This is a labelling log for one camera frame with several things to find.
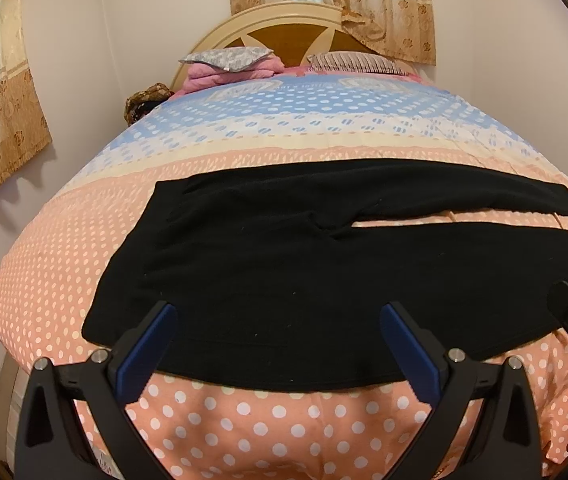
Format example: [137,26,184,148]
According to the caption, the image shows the grey patterned pillow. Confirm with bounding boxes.
[179,46,275,72]

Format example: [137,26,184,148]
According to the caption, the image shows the brown patterned bag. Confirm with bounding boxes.
[124,84,172,125]

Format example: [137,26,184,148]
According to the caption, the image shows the folded pink blanket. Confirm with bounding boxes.
[171,55,285,98]

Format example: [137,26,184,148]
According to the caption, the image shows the black pants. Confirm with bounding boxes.
[81,158,568,393]

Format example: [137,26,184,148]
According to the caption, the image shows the striped pillow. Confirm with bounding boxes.
[306,51,400,75]

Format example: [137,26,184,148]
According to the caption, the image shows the cream and brown wooden headboard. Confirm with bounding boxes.
[171,1,380,91]

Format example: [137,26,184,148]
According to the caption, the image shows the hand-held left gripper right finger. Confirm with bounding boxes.
[379,301,546,480]

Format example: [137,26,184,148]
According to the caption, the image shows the cream bed side rail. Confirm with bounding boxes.
[0,355,30,466]

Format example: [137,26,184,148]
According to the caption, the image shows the polka dot quilt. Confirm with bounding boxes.
[0,67,568,480]

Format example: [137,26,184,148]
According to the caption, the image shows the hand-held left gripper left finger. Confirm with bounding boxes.
[14,300,180,480]

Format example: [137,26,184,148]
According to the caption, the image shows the long beige floral curtain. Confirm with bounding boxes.
[0,0,54,238]

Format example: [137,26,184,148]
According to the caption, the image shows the pink pillow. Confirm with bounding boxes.
[394,60,432,81]

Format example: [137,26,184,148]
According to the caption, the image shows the short beige floral curtain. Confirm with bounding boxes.
[227,0,437,66]

